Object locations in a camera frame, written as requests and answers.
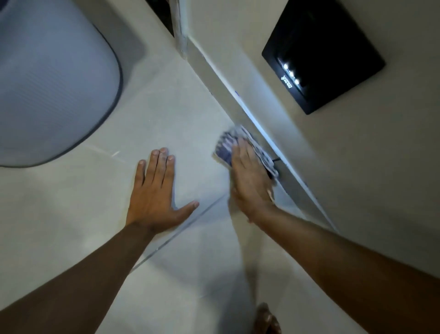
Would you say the white skirting board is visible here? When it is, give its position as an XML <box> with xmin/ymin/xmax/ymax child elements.
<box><xmin>186</xmin><ymin>34</ymin><xmax>339</xmax><ymax>233</ymax></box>

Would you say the person's left hand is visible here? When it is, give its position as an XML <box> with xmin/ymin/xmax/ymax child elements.
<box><xmin>126</xmin><ymin>148</ymin><xmax>200</xmax><ymax>235</ymax></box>

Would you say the person's right forearm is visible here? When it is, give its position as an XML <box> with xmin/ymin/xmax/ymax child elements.
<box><xmin>250</xmin><ymin>204</ymin><xmax>440</xmax><ymax>334</ymax></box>

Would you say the white door frame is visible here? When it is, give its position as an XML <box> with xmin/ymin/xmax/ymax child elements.
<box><xmin>168</xmin><ymin>0</ymin><xmax>189</xmax><ymax>60</ymax></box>

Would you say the black wall switch panel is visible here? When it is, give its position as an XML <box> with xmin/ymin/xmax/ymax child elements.
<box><xmin>261</xmin><ymin>0</ymin><xmax>386</xmax><ymax>115</ymax></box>

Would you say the person's foot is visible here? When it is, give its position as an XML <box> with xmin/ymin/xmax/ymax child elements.
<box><xmin>254</xmin><ymin>303</ymin><xmax>282</xmax><ymax>334</ymax></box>

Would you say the grey blue mat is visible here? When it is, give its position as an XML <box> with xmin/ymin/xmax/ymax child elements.
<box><xmin>0</xmin><ymin>0</ymin><xmax>124</xmax><ymax>168</ymax></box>

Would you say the blue white checked cloth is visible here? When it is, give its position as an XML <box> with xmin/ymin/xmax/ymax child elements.
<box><xmin>213</xmin><ymin>125</ymin><xmax>280</xmax><ymax>202</ymax></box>

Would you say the person's left forearm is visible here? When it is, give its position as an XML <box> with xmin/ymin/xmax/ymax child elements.
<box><xmin>0</xmin><ymin>223</ymin><xmax>155</xmax><ymax>334</ymax></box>

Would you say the person's right hand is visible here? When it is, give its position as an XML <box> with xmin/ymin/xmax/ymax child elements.
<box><xmin>230</xmin><ymin>138</ymin><xmax>276</xmax><ymax>222</ymax></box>

